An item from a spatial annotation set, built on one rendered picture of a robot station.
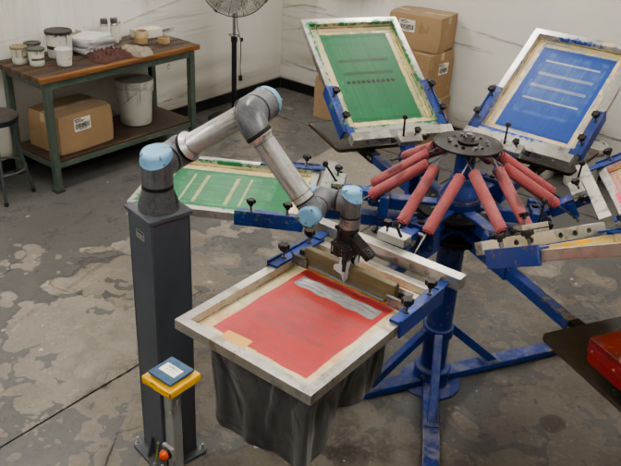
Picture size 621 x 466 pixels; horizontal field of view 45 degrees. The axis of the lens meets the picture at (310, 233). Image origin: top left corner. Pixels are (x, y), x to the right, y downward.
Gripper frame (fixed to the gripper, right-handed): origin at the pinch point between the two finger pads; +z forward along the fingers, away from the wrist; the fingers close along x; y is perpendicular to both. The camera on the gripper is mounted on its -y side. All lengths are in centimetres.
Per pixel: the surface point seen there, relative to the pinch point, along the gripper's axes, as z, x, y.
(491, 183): -1, -115, -1
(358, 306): 4.9, 7.9, -9.7
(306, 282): 4.5, 8.3, 13.8
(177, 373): 4, 77, 10
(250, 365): 3, 60, -5
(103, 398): 101, 34, 113
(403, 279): 1.9, -14.7, -14.4
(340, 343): 5.3, 29.5, -17.7
